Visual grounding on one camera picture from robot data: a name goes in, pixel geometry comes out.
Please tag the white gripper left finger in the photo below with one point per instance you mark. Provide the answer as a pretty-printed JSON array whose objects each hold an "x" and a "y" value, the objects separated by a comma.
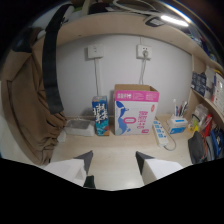
[{"x": 68, "y": 168}]

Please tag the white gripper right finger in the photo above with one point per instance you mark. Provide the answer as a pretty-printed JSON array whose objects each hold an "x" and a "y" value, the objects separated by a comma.
[{"x": 156, "y": 168}]

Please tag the white toothbrush holder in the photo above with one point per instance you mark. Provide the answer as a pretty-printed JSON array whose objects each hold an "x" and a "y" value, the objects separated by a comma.
[{"x": 177, "y": 124}]

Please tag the white toothbrush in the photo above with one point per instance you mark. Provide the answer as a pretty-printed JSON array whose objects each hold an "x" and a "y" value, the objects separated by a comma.
[{"x": 174, "y": 107}]

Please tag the white power strip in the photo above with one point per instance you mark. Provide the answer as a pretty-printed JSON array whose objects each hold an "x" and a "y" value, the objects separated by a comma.
[{"x": 160, "y": 132}]

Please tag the clear plastic tray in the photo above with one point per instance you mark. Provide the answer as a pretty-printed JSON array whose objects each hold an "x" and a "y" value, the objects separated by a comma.
[{"x": 79, "y": 127}]

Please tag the black bag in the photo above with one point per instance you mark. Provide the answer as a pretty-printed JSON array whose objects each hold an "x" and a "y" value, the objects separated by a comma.
[{"x": 196, "y": 147}]

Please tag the pink and white cardboard box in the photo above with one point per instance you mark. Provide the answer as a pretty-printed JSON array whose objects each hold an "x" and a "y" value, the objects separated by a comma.
[{"x": 136, "y": 111}]

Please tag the blue drink carton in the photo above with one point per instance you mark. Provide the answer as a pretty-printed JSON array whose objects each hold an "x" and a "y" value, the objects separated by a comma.
[{"x": 100, "y": 116}]

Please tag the clear plastic package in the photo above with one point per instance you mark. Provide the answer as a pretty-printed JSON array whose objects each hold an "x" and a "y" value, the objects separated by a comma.
[{"x": 200, "y": 113}]

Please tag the brown hanging garment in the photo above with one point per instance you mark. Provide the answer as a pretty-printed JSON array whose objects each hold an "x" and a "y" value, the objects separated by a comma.
[{"x": 30, "y": 103}]

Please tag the dark blue printed box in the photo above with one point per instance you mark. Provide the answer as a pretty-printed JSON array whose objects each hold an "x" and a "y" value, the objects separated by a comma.
[{"x": 199, "y": 83}]

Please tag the light wooden shelf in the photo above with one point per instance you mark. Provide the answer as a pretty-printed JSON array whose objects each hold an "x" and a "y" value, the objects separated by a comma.
[{"x": 133, "y": 25}]

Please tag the led light bar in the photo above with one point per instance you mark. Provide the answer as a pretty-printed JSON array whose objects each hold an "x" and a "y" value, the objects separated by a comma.
[{"x": 174, "y": 20}]

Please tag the white wall socket with plug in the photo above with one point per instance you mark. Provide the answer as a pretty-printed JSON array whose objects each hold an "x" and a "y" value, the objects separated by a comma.
[{"x": 144, "y": 51}]

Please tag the white wall switch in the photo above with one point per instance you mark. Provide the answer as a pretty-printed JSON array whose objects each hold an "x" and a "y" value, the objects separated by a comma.
[{"x": 95, "y": 51}]

